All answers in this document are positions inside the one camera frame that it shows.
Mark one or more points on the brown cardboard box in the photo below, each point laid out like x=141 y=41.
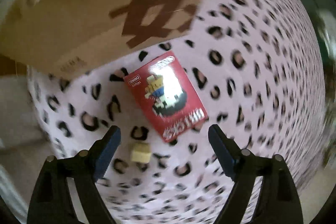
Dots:
x=69 y=37

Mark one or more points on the red bricks toy box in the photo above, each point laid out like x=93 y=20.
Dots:
x=166 y=96

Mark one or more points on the pink leopard print blanket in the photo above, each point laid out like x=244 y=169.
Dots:
x=257 y=68

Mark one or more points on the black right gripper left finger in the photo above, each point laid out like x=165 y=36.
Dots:
x=51 y=200

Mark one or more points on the yellow sponge cube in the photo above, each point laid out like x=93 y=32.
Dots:
x=141 y=153

